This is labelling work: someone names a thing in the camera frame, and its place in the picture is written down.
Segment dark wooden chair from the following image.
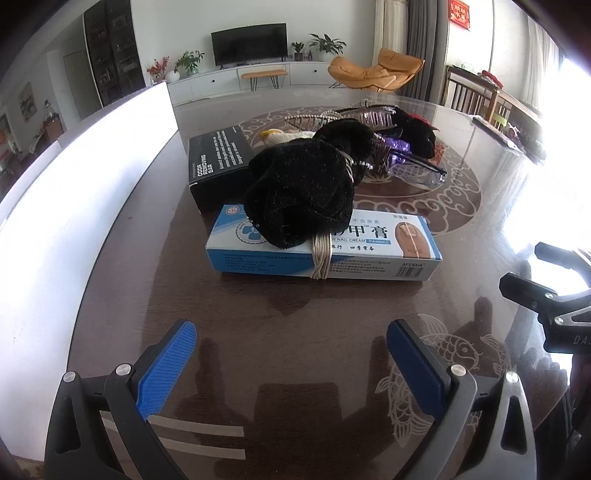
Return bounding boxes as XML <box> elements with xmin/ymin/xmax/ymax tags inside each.
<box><xmin>444</xmin><ymin>65</ymin><xmax>499</xmax><ymax>116</ymax></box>

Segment black cardboard box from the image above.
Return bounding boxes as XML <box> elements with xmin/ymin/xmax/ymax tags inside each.
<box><xmin>187</xmin><ymin>124</ymin><xmax>259</xmax><ymax>214</ymax></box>

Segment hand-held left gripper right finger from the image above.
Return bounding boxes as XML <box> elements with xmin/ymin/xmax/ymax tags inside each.
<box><xmin>385</xmin><ymin>318</ymin><xmax>541</xmax><ymax>480</ymax></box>

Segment black flat television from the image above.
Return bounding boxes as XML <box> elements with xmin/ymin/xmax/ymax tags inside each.
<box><xmin>211</xmin><ymin>22</ymin><xmax>288</xmax><ymax>66</ymax></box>

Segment grey curtain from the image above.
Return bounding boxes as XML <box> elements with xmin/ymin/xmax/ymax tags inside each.
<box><xmin>406</xmin><ymin>0</ymin><xmax>451</xmax><ymax>104</ymax></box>

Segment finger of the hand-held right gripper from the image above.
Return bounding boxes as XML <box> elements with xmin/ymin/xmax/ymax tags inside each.
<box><xmin>534</xmin><ymin>241</ymin><xmax>591</xmax><ymax>273</ymax></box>
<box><xmin>501</xmin><ymin>272</ymin><xmax>591</xmax><ymax>319</ymax></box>

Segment blue white cream box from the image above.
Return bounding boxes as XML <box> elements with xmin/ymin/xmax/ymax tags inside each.
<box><xmin>204</xmin><ymin>204</ymin><xmax>443</xmax><ymax>281</ymax></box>

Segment dark glass display cabinet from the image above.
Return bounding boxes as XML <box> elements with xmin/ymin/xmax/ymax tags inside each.
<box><xmin>83</xmin><ymin>0</ymin><xmax>146</xmax><ymax>107</ymax></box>

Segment black fuzzy scrunchie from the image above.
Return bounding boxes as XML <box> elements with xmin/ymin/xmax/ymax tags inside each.
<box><xmin>244</xmin><ymin>119</ymin><xmax>377</xmax><ymax>251</ymax></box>

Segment cream knit glove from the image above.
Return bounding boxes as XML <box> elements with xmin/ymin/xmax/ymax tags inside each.
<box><xmin>259</xmin><ymin>128</ymin><xmax>319</xmax><ymax>146</ymax></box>

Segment wooden side table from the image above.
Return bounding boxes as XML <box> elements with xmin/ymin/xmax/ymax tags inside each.
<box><xmin>480</xmin><ymin>69</ymin><xmax>546</xmax><ymax>162</ymax></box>

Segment pearl rhinestone hair clip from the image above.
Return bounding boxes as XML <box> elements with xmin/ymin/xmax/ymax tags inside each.
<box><xmin>284</xmin><ymin>102</ymin><xmax>402</xmax><ymax>134</ymax></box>

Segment brown patterned desktop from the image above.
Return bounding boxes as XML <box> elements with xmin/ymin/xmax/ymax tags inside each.
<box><xmin>65</xmin><ymin>88</ymin><xmax>591</xmax><ymax>480</ymax></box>

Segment framed wall painting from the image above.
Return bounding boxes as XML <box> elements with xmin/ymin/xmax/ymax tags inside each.
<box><xmin>17</xmin><ymin>82</ymin><xmax>38</xmax><ymax>123</ymax></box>

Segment wooden bench with metal legs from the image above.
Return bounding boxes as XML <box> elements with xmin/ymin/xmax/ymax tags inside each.
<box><xmin>241</xmin><ymin>69</ymin><xmax>288</xmax><ymax>92</ymax></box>

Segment white sheer curtain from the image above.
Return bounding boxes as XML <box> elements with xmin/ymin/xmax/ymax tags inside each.
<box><xmin>373</xmin><ymin>0</ymin><xmax>411</xmax><ymax>70</ymax></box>

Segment white television cabinet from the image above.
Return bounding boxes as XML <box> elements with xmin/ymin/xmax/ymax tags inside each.
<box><xmin>166</xmin><ymin>60</ymin><xmax>352</xmax><ymax>107</ymax></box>

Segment brown wooden cabinet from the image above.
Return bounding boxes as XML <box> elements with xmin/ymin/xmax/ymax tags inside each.
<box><xmin>44</xmin><ymin>99</ymin><xmax>65</xmax><ymax>141</ymax></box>

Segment green plant in teal pot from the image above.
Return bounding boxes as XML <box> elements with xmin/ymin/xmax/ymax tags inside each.
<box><xmin>174</xmin><ymin>50</ymin><xmax>205</xmax><ymax>77</ymax></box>

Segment beige elastic hair ties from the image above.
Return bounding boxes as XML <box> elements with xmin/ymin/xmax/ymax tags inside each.
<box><xmin>311</xmin><ymin>233</ymin><xmax>334</xmax><ymax>280</ymax></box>

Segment large leafy potted plant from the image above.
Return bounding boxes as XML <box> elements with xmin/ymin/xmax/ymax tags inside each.
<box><xmin>308</xmin><ymin>33</ymin><xmax>347</xmax><ymax>58</ymax></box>

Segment small black velvet hair bow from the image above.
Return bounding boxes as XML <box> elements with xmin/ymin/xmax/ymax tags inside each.
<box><xmin>392</xmin><ymin>108</ymin><xmax>438</xmax><ymax>162</ymax></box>

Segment red wall hanging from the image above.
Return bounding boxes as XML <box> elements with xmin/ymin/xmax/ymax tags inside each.
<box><xmin>448</xmin><ymin>0</ymin><xmax>472</xmax><ymax>31</ymax></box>

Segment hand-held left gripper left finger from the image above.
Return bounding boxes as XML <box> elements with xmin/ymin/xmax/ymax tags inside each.
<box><xmin>44</xmin><ymin>318</ymin><xmax>199</xmax><ymax>480</ymax></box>

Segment orange lounge chair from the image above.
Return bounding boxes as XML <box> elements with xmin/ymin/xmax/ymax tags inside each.
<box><xmin>328</xmin><ymin>47</ymin><xmax>426</xmax><ymax>95</ymax></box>

